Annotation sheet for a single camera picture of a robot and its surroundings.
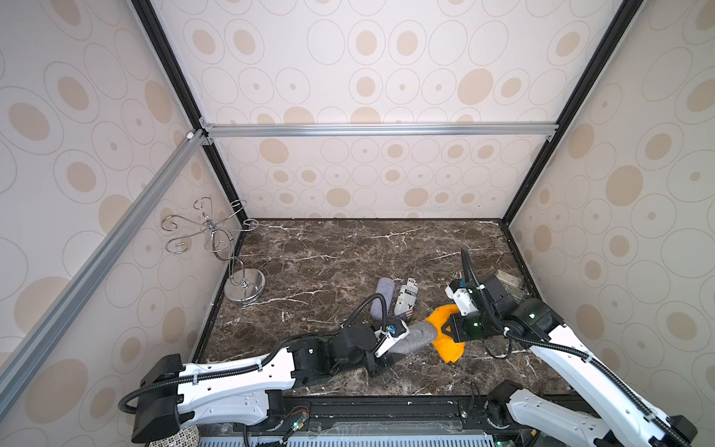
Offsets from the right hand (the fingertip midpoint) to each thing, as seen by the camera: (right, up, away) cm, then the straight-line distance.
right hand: (451, 327), depth 73 cm
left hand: (-13, -4, -5) cm, 15 cm away
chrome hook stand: (-66, +8, +24) cm, 70 cm away
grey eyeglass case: (-9, -1, -3) cm, 9 cm away
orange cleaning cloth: (-2, -4, -4) cm, 6 cm away
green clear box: (+28, +10, +24) cm, 38 cm away
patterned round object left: (-68, -27, -3) cm, 73 cm away
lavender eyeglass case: (-16, +7, +23) cm, 29 cm away
